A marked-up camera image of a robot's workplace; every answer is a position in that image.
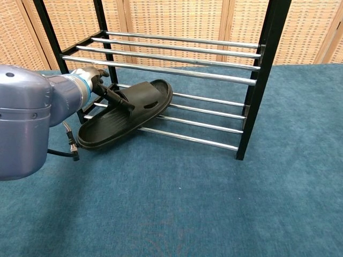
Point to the black rubber slipper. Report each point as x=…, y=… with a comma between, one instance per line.
x=107, y=125

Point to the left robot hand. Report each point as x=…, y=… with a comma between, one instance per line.
x=91, y=73

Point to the black chrome-bar shoe rack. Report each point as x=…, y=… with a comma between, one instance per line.
x=264, y=67

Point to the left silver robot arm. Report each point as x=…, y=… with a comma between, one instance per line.
x=24, y=120

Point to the woven bamboo folding screen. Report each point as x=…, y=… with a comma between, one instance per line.
x=174, y=16

